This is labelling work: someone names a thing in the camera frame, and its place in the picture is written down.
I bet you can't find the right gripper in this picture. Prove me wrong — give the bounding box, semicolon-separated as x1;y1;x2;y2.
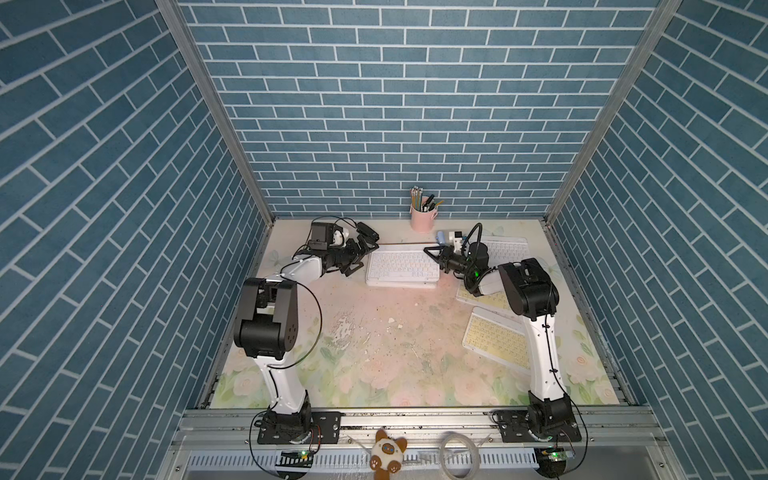
426;249;476;281

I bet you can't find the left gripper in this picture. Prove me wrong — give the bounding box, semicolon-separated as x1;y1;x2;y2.
325;234;377;276

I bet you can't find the white keyboard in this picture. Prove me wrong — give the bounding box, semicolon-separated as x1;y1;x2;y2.
365;244;441;289
482;236;532;267

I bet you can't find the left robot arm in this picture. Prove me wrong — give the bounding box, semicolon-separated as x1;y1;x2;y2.
233;222;380;445

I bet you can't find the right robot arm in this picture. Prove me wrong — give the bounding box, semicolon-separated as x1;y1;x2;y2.
424;242;576;441

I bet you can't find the black stapler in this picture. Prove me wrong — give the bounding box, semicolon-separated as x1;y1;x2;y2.
356;222;380;244

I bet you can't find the pink pen cup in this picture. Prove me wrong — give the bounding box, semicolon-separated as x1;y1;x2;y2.
410;195;438;233

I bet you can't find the yellow keyboard right upper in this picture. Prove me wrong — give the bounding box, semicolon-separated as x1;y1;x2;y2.
456;282;516;318

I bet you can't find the yellow keyboard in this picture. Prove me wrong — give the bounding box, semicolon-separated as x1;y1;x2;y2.
462;307;530;373
456;282;516;318

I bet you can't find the yellow keyboard right lower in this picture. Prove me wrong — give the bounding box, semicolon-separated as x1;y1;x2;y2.
462;307;530;373

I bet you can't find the plush toy cat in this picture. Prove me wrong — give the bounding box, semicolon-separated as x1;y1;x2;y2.
369;429;408;480

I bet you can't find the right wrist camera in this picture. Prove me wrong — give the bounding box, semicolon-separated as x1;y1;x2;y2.
444;222;483;254

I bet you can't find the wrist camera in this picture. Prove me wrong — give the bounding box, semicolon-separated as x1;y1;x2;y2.
307;221;348;251
444;222;483;254

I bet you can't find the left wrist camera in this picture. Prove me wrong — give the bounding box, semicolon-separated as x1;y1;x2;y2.
307;221;348;251

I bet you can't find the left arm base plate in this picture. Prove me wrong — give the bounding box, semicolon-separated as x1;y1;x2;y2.
257;410;342;446

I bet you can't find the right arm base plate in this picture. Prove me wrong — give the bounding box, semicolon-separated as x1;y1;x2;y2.
488;406;583;443

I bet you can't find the coiled white cable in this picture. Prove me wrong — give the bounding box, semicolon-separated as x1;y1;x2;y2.
437;431;481;480

